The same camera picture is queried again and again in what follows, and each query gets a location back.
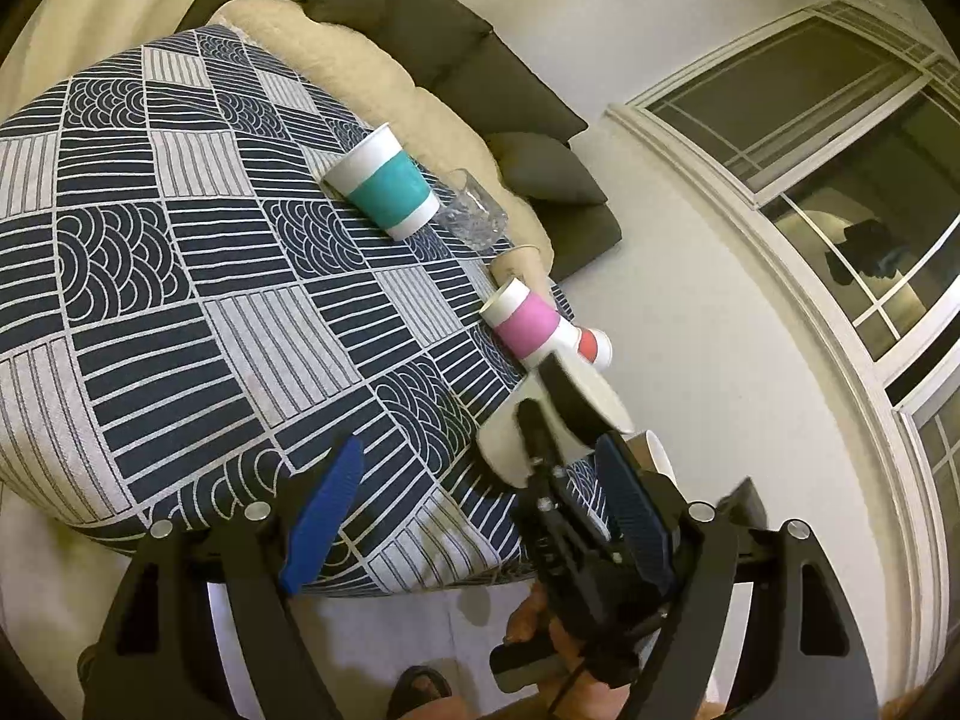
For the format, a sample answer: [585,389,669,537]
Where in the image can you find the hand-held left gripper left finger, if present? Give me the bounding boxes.
[79,433,368,720]

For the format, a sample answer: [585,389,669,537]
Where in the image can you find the white cup with pink band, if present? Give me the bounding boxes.
[478,276,583,371]

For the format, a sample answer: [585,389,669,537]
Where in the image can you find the white cup with teal band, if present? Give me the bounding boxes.
[321,121,442,242]

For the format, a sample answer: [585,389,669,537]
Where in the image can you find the clear drinking glass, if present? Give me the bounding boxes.
[433,167,512,253]

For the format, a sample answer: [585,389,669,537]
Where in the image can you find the plain white cup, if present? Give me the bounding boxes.
[476,366,640,493]

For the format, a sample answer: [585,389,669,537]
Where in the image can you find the navy white patterned cloth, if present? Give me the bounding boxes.
[0,24,601,598]

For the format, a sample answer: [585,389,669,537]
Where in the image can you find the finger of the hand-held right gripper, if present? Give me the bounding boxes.
[517,398,560,475]
[538,350,602,460]

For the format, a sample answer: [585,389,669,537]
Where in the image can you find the white cup with red band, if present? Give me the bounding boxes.
[573,326,614,373]

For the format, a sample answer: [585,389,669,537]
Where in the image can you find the person's right hand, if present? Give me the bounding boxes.
[502,583,557,647]

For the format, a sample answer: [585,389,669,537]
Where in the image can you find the beige fleece blanket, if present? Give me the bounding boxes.
[206,0,557,287]

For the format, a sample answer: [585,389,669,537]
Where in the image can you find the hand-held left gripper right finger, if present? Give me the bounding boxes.
[594,431,880,720]

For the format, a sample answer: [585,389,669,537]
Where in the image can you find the white cup with brown inside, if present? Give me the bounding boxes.
[626,427,680,497]

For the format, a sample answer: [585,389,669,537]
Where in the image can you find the white framed window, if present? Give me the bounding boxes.
[606,0,960,481]

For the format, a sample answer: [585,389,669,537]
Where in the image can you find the dark grey sofa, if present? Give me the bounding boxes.
[180,0,623,280]

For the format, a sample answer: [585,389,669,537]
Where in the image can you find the person's foot in sandal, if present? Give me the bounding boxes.
[385,663,455,720]

